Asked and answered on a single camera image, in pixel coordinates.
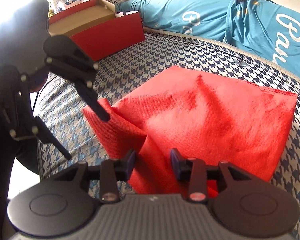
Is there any blue houndstooth bed mat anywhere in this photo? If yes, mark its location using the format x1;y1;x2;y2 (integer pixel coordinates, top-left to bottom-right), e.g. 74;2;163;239
35;32;300;239

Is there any red cardboard storage box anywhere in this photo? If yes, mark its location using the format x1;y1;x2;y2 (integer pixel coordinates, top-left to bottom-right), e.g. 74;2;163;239
49;0;145;61

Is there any red non-woven shopping bag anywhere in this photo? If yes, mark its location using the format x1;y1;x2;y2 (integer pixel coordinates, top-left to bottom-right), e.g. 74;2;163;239
83;66;298;194

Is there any blue cartoon print blanket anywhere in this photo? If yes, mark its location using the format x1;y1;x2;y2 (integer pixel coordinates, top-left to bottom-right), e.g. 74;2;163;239
115;0;300;78

